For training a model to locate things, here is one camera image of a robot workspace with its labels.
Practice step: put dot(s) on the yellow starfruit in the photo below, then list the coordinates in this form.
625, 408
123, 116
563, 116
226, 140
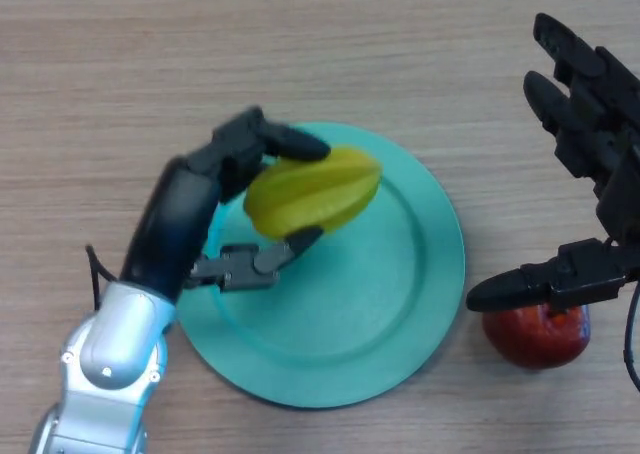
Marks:
310, 194

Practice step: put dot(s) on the green round plate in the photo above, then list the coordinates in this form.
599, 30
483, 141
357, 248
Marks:
350, 299

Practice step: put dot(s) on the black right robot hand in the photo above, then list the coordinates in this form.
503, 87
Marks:
600, 134

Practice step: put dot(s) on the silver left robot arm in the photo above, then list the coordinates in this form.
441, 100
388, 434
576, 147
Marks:
110, 349

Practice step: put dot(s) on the red apple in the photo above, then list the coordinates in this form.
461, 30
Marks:
535, 341

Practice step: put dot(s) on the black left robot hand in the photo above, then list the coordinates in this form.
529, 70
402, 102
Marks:
165, 224

